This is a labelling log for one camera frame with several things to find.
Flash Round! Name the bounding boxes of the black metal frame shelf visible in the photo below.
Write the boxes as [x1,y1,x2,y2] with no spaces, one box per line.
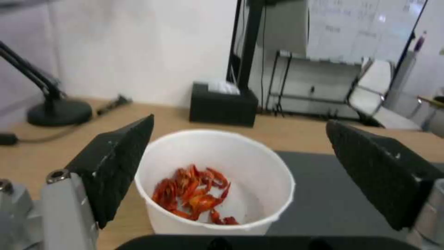
[264,50,363,121]

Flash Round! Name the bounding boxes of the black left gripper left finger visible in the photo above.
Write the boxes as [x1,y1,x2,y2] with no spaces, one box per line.
[0,114,155,250]

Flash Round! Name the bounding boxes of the black clip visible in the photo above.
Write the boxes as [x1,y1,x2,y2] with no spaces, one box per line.
[96,94,134,116]

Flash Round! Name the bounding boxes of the white whiteboard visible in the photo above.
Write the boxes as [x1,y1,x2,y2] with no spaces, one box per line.
[305,0,429,64]

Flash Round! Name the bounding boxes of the red crayfish shell scraps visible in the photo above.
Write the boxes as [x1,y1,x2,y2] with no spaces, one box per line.
[151,164,241,225]

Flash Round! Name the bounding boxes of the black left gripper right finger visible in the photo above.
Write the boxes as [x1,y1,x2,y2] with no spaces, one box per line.
[325,119,444,250]

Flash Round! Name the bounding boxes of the black desk lamp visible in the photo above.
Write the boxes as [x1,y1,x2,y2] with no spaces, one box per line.
[0,40,94,127]

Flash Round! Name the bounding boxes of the white round plastic bucket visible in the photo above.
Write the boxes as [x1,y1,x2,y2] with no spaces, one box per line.
[134,129,296,236]

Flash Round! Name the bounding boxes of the black tissue box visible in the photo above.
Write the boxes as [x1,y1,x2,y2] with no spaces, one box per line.
[188,82,259,128]

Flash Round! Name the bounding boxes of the white office chair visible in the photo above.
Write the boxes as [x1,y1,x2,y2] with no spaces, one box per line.
[346,58,422,131]

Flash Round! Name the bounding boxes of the white tissue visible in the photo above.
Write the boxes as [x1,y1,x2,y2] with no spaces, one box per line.
[206,79,241,96]

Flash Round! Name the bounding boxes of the black lamp power cable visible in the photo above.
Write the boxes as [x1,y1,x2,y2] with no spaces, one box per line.
[0,122,80,145]

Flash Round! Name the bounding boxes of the black desk mat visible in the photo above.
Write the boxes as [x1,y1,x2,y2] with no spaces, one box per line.
[265,150,444,241]

